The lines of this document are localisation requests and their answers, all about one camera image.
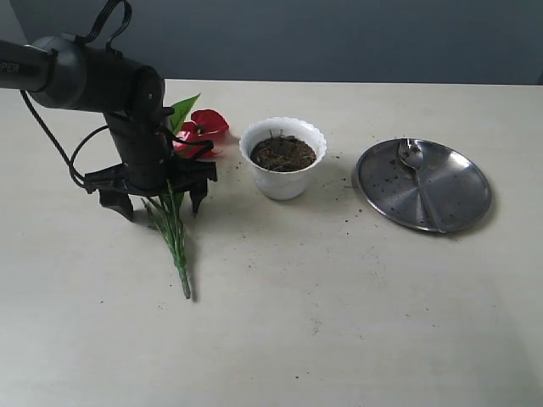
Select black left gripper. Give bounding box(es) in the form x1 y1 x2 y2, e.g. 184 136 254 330
83 108 217 221

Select artificial red flower stem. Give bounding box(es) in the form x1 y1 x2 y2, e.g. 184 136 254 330
143 94 230 299

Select white scalloped flower pot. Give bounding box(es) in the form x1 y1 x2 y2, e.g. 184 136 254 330
239 117 327 201

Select round stainless steel plate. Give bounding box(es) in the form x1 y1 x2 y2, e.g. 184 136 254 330
353 137 493 233

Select stainless steel spork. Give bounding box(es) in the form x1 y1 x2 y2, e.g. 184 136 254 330
397 138 445 233

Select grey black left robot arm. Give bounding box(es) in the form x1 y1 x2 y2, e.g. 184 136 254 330
1 37 217 220

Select dark soil in pot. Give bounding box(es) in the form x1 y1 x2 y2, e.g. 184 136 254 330
249 136 316 172

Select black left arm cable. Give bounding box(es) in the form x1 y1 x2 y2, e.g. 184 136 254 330
19 0 216 187

